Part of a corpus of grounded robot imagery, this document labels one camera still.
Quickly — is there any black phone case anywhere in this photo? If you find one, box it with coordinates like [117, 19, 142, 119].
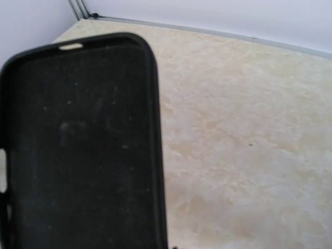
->
[1, 33, 168, 248]

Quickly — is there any left aluminium frame post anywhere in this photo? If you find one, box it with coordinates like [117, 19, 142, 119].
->
[67, 0, 90, 21]

